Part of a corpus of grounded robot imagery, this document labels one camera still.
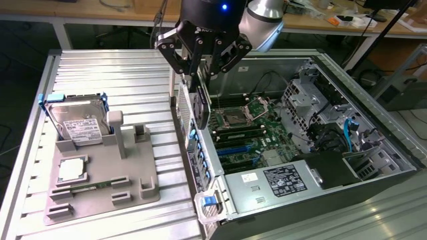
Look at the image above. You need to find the black wire in case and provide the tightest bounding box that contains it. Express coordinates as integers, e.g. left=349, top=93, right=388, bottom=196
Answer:
left=251, top=71, right=288, bottom=93

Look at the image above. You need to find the blue expansion slot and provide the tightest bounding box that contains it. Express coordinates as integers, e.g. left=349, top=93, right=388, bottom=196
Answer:
left=216, top=145, right=249, bottom=156

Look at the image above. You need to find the black expansion slot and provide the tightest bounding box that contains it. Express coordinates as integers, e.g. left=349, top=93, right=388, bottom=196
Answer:
left=221, top=159, right=255, bottom=173

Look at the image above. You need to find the wooden desk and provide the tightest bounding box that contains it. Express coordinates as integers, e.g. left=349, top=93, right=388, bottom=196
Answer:
left=0, top=0, right=427, bottom=50

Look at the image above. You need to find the black fan shroud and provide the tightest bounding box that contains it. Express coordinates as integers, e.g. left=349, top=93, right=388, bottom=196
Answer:
left=291, top=151, right=363, bottom=190

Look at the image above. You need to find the silver CPU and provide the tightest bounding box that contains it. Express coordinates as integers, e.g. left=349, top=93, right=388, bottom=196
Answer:
left=56, top=157, right=87, bottom=182

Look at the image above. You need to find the CPU socket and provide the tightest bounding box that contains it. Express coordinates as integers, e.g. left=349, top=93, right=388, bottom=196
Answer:
left=221, top=107, right=249, bottom=127

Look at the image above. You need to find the grey parts rack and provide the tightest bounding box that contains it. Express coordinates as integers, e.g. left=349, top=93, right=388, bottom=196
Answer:
left=41, top=109, right=161, bottom=227

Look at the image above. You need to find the hard disk in blue caddy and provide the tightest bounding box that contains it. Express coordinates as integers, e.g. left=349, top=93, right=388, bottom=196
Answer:
left=36, top=91, right=113, bottom=147

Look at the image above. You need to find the open black PC case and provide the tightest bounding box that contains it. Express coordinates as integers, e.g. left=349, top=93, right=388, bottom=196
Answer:
left=168, top=48, right=423, bottom=240

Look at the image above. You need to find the blue flat wire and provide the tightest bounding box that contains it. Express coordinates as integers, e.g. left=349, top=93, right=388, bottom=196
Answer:
left=343, top=118, right=360, bottom=153

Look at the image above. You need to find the black RAM slot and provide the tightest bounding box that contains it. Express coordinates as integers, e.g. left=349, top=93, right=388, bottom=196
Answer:
left=208, top=100, right=249, bottom=109
left=208, top=95, right=249, bottom=102

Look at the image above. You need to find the black slanted pole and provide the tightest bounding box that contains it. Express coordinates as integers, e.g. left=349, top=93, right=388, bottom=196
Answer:
left=341, top=0, right=420, bottom=71

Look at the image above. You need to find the black graphics card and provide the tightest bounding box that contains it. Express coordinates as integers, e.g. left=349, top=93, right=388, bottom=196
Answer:
left=181, top=53, right=213, bottom=131

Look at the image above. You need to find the white box with black item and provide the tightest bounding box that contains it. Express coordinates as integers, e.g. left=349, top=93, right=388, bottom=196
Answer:
left=328, top=13, right=377, bottom=28

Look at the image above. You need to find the green motherboard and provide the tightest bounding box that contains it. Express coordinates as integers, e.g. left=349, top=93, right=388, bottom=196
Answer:
left=205, top=96, right=301, bottom=175

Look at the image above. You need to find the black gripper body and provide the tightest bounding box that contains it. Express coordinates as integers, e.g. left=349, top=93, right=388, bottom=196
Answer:
left=176, top=0, right=248, bottom=56

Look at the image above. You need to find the silver metal disk bay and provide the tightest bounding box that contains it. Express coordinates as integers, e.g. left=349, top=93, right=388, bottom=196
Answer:
left=281, top=78, right=335, bottom=126

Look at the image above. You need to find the open metal socket cover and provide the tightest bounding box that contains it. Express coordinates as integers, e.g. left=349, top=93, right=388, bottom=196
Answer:
left=243, top=96, right=271, bottom=121

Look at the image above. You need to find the black chair base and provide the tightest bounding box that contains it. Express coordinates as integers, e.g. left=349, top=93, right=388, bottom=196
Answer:
left=96, top=24, right=157, bottom=50

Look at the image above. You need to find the thin metal locking lever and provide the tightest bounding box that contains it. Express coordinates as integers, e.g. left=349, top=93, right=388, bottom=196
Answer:
left=215, top=89, right=225, bottom=115

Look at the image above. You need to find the grey handle with latch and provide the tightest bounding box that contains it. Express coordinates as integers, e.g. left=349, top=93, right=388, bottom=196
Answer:
left=192, top=189, right=225, bottom=225

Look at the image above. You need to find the green RAM stick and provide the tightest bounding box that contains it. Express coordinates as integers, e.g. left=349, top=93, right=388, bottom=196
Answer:
left=52, top=180, right=115, bottom=194

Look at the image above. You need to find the hanging grey cable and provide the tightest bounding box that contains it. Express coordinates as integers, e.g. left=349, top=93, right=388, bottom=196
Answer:
left=152, top=0, right=168, bottom=50

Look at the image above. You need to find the grey metal cabinet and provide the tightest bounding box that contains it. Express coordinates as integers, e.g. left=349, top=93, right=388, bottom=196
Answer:
left=371, top=43, right=427, bottom=112

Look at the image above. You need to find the grey power supply unit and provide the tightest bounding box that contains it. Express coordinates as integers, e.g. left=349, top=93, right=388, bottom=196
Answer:
left=223, top=159, right=324, bottom=216

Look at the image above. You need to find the installed black RAM stick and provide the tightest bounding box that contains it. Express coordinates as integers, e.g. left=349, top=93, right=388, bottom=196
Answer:
left=212, top=127, right=264, bottom=143

